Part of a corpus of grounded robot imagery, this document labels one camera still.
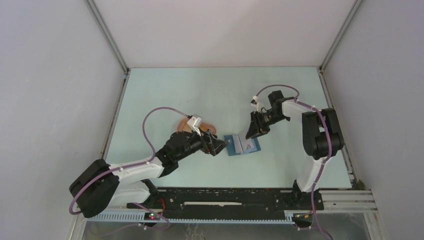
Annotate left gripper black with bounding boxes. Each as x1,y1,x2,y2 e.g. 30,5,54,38
175,125,228,162

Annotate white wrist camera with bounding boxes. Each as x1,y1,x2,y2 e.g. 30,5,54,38
187,114,203,136
250,95,267,113

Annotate pink oval tray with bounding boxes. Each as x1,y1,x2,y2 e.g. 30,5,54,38
176,117,217,135

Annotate silver credit card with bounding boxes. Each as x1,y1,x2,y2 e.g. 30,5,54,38
240,137,257,154

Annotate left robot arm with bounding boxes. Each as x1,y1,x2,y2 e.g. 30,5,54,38
69,130,229,218

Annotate blue leather card holder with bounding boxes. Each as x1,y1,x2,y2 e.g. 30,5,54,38
224,134,261,157

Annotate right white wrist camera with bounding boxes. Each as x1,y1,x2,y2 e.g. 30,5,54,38
250,95,267,113

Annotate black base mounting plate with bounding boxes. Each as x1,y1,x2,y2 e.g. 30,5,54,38
139,187,324,221

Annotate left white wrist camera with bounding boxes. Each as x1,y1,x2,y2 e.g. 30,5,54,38
187,114,203,136

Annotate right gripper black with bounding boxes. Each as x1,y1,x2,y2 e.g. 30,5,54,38
246,110,288,139

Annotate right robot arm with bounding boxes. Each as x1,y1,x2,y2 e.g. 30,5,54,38
245,90,345,209

